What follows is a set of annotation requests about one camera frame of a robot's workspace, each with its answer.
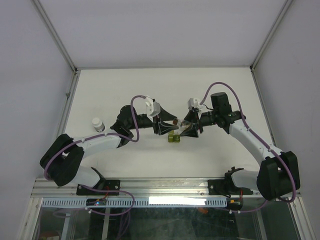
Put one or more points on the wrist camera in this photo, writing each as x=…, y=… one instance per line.
x=194, y=105
x=153, y=108

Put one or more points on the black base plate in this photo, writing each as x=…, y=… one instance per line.
x=226, y=188
x=105, y=185

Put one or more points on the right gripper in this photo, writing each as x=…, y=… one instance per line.
x=193, y=117

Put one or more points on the white cap pill bottle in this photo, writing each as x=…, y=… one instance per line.
x=98, y=124

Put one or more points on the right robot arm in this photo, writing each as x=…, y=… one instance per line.
x=278, y=173

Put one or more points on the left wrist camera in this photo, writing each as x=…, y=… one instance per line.
x=153, y=108

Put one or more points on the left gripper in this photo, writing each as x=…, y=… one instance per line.
x=162, y=127

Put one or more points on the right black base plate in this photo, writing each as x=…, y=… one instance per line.
x=226, y=188

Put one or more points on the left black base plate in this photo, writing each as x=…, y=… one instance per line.
x=105, y=185

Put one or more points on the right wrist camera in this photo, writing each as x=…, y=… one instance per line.
x=194, y=105

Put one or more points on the aluminium mounting rail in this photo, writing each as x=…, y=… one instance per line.
x=139, y=187

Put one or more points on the clear bottle orange pills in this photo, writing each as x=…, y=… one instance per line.
x=184, y=125

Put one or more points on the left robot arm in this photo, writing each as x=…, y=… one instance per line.
x=62, y=161

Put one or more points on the white slotted cable duct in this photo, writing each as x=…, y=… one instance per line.
x=139, y=202

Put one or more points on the green pill box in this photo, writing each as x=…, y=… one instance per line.
x=174, y=138

